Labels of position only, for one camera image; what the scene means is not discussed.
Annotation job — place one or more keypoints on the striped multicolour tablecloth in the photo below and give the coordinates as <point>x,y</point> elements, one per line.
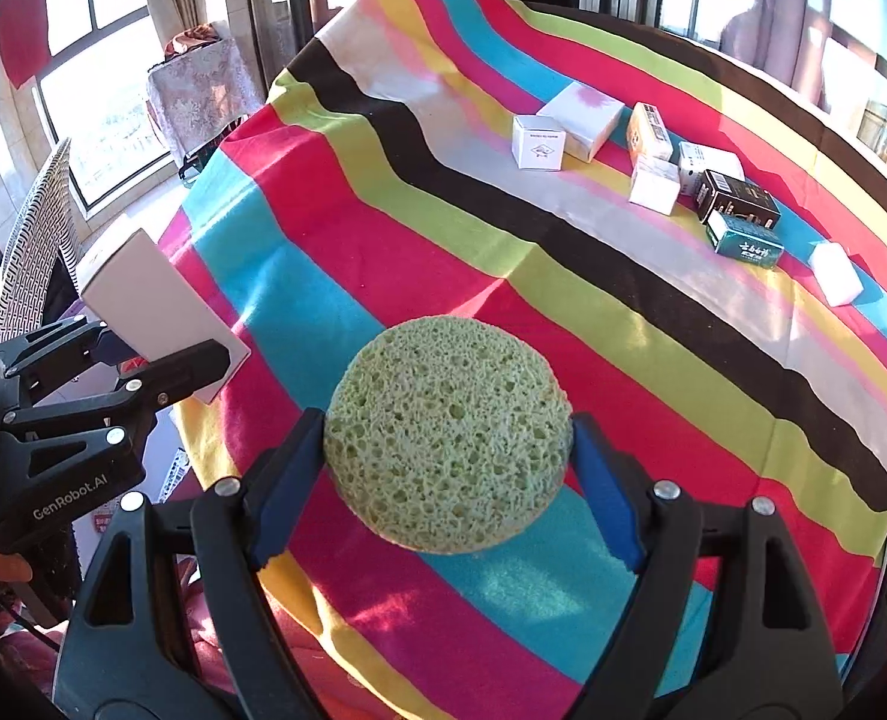
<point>413,240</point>

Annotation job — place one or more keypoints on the white box with orange print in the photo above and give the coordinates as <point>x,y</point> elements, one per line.
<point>649,131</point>

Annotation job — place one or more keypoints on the small plain white box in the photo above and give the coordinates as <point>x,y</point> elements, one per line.
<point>653,184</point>

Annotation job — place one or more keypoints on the white box with black print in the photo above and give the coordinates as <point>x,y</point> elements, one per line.
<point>705,157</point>

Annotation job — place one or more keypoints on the red hanging cloth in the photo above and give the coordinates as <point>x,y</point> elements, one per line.
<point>23,30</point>

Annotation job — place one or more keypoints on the white red printed carton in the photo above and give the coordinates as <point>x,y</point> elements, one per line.
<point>166,465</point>

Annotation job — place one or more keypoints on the woven patterned chair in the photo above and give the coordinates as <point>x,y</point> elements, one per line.
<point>35,240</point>

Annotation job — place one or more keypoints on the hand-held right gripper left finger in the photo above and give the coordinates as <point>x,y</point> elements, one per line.
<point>293,480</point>

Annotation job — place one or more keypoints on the black printed box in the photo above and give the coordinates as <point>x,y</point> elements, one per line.
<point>739,199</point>

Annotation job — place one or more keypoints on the person's left hand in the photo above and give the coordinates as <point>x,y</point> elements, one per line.
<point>5,564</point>

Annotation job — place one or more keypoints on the white foam block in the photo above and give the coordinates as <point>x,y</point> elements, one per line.
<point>837,274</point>

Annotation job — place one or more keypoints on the round green sponge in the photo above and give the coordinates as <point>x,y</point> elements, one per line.
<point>447,435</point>

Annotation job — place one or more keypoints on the teal printed box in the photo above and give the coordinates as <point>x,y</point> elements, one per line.
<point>743,240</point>

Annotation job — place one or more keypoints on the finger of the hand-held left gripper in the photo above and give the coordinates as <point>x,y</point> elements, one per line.
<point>53,352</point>
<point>181,375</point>

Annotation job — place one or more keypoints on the tall white box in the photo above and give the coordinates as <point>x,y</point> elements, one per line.
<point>143,292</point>

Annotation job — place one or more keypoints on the pink red cloth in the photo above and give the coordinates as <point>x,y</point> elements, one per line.
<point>196,637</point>

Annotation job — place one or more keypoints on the white cube box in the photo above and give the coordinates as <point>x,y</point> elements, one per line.
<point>539,144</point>

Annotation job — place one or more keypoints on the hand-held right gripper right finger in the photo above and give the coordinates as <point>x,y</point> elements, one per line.
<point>600,487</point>

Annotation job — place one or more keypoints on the large plain white box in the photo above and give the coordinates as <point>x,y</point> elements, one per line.
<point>582,112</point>

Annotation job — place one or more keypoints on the side table with floral cloth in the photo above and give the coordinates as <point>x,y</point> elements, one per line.
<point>203,97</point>

